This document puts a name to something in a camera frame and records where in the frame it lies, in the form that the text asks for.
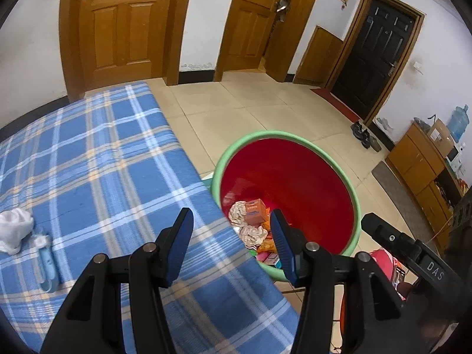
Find light blue plastic holder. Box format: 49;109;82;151
32;233;59;293

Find white tissue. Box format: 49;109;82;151
0;208;34;255

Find orange cardboard box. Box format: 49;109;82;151
244;199;269;225

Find orange snack bag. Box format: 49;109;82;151
257;221;277;253

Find crumpled paper trash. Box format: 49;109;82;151
228;201;267;248

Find grey floor mat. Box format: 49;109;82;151
371;161;435;248

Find red floral cloth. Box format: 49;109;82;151
370;248;406;301

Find wooden cabinet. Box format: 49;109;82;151
386;122;464;250

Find cardboard box on cabinet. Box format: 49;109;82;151
427;119;454;158

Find black shoes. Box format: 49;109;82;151
350;121;382;153

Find blue plaid tablecloth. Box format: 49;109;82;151
1;83;298;353

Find blue water jug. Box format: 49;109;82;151
447;105;470;143

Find red bin with green rim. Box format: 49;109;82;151
210;129;363;281

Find red door mat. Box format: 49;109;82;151
311;87;361;122

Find black entrance door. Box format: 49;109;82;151
326;0;425;124

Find open wooden door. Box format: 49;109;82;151
214;0;315;82

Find closed wooden door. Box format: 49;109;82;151
59;0;189;101

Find low wooden wall panel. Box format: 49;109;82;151
294;26;343;88

